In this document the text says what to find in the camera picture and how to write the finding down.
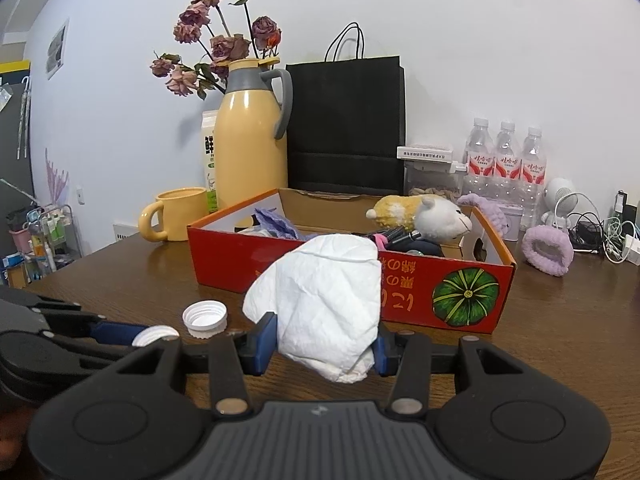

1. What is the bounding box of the white milk carton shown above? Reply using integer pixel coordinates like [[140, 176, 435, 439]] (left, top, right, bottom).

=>
[[200, 109, 221, 214]]

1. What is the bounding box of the dark blue pouch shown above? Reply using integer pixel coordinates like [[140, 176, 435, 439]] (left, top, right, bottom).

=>
[[399, 236, 444, 258]]

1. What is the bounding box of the small tin box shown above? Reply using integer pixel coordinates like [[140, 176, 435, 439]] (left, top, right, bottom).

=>
[[499, 203, 527, 234]]

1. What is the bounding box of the white bottle cap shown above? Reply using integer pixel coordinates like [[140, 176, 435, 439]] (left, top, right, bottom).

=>
[[181, 300, 229, 339], [131, 325, 181, 349]]

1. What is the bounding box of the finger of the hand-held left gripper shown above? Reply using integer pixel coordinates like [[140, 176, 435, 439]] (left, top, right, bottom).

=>
[[49, 321, 152, 372], [0, 285, 107, 324]]

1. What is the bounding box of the yellow thermos jug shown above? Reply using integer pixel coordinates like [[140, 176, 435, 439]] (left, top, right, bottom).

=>
[[214, 58, 294, 212]]

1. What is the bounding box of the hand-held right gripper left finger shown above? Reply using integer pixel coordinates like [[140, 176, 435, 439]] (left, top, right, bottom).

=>
[[117, 312, 277, 418]]

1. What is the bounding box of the tangle of charger cables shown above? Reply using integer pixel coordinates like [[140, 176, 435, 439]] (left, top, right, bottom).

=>
[[566, 190, 640, 262]]

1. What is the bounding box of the white tissue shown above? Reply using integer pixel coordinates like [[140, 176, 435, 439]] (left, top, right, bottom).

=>
[[242, 233, 384, 384]]

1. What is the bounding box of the yellow mug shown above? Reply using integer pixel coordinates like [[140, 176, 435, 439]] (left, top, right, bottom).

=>
[[138, 187, 211, 243]]

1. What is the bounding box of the wire rack of toiletries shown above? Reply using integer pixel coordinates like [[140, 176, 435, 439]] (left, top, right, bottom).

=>
[[0, 204, 84, 292]]

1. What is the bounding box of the flat white box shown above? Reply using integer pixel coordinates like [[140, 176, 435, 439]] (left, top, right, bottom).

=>
[[396, 144, 457, 163]]

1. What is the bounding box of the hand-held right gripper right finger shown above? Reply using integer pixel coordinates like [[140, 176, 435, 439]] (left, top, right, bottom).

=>
[[372, 329, 523, 417]]

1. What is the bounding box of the dried rose bouquet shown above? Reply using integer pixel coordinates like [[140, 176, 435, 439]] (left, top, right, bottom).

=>
[[151, 0, 283, 99]]

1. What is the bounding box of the yellow white plush hamster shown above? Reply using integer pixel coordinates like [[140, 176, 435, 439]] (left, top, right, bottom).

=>
[[366, 194, 474, 244]]

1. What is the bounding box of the purple knitted cloth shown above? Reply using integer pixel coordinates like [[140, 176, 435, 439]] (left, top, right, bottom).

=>
[[251, 205, 314, 242]]

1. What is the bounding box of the white robot-shaped gadget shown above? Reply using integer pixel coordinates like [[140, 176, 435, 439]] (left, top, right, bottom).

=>
[[539, 177, 578, 232]]

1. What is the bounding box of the white open bottle cap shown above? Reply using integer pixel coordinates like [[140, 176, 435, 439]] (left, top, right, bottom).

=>
[[181, 300, 229, 339]]

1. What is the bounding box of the clear sunflower seed container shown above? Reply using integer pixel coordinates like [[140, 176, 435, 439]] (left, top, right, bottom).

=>
[[403, 159, 468, 199]]

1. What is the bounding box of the black paper bag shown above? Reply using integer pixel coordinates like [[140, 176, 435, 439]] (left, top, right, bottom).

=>
[[284, 22, 407, 196]]

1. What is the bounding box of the purple fluffy headband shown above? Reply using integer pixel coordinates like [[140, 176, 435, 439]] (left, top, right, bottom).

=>
[[521, 225, 575, 278], [456, 192, 509, 242]]

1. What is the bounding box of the red cardboard box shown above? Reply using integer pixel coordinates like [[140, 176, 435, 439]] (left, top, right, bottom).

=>
[[187, 187, 518, 336]]

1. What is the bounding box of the wall picture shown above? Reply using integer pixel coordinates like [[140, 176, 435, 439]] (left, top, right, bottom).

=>
[[45, 18, 70, 80]]

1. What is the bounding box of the purple wall sticker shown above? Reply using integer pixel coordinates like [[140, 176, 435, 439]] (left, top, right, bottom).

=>
[[43, 148, 69, 207]]

